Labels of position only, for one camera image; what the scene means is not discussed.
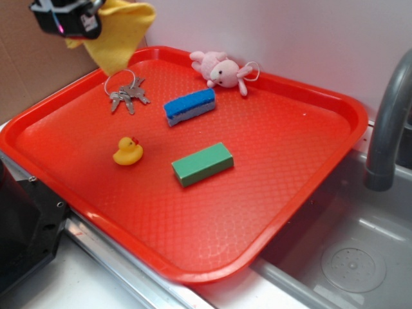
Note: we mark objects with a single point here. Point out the grey toy sink basin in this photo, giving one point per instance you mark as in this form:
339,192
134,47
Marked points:
347,246

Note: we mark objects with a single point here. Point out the yellow rubber duck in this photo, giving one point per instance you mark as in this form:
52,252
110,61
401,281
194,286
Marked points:
129,151

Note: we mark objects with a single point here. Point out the yellow cloth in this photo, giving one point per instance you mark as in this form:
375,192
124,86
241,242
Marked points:
124,25

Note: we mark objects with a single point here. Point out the grey faucet spout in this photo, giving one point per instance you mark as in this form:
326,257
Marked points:
390,143

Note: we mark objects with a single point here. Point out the pink plush bunny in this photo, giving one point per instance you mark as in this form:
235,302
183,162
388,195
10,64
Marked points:
218,70

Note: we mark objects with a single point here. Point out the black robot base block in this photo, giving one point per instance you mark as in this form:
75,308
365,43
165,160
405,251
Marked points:
32,219

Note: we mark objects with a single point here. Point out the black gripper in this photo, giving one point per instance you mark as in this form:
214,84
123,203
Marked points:
75,19

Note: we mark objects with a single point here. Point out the green rectangular block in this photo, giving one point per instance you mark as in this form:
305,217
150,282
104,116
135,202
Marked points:
202,164

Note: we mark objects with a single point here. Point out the red plastic tray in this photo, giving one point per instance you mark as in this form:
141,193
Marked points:
285,136

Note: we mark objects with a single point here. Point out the blue sponge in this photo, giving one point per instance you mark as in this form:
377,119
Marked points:
189,106

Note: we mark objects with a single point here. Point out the bunch of silver keys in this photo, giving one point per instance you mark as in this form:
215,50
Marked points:
127,93

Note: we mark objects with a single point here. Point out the brown cardboard panel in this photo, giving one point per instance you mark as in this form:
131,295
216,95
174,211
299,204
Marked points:
34,64

